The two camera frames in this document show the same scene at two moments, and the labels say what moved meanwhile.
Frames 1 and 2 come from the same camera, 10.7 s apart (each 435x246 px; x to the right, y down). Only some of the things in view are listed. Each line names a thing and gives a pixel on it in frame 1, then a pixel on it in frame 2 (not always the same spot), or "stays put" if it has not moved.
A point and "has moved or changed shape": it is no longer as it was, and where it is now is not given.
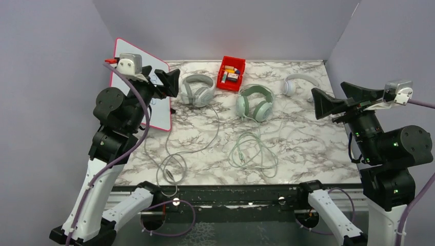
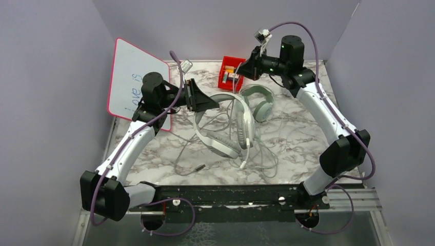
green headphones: [262, 111] stays put
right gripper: [325, 104] to [251, 68]
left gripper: [170, 80] to [198, 100]
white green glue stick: [224, 77] stays put
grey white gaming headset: [203, 96] has moved or changed shape
